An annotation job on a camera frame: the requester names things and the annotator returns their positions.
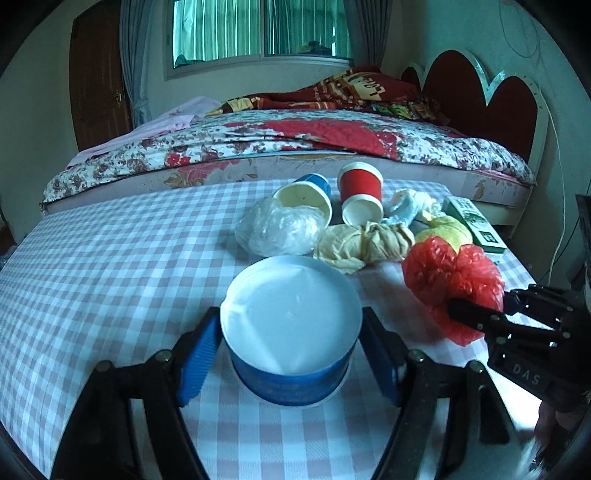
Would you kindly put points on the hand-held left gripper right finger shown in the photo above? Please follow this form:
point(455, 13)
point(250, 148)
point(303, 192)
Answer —
point(383, 364)

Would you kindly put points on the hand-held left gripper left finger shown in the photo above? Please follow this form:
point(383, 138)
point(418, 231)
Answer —
point(198, 360)

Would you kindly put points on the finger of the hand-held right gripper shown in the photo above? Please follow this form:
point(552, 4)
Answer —
point(531, 300)
point(471, 316)

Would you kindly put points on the red plastic bag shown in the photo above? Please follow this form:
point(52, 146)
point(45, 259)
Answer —
point(443, 272)

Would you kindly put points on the yellow-green bag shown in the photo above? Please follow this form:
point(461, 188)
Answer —
point(450, 230)

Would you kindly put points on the green carton box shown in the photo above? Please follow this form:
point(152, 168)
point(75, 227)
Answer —
point(478, 226)

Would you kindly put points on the blue paper bowl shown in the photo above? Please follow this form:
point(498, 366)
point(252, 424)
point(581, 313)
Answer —
point(291, 300)

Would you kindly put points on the beige plastic bag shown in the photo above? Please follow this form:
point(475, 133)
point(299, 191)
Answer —
point(360, 247)

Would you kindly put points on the blue and white tissue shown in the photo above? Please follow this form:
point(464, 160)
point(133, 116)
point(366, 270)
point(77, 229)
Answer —
point(413, 203)

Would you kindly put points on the clear plastic bag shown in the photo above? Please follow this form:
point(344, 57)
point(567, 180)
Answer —
point(281, 228)

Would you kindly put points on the blue paper cup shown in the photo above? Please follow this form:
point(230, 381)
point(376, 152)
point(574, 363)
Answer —
point(302, 198)

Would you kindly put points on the person's right hand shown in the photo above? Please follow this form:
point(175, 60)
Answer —
point(554, 434)

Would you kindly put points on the pink checkered tablecloth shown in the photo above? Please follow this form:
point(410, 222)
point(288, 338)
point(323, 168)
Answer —
point(115, 277)

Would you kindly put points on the red paper cup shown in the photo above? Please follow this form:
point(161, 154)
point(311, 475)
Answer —
point(360, 184)

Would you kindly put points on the red heart-shaped headboard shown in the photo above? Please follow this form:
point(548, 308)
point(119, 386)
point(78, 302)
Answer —
point(489, 101)

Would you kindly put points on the bed mattress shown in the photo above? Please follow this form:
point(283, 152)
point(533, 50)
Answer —
point(277, 166)

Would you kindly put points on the floral quilt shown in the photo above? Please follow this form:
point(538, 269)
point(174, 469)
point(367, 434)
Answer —
point(231, 134)

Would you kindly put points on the pink cloth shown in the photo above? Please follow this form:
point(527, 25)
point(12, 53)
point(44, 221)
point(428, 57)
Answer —
point(157, 124)

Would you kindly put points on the red printed blanket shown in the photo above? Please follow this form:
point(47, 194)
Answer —
point(351, 90)

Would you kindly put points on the brown wooden door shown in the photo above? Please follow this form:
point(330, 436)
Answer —
point(97, 83)

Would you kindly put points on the grey curtain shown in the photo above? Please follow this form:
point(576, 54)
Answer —
point(374, 32)
point(138, 60)

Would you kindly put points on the window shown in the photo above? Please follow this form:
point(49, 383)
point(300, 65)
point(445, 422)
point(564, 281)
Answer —
point(258, 32)

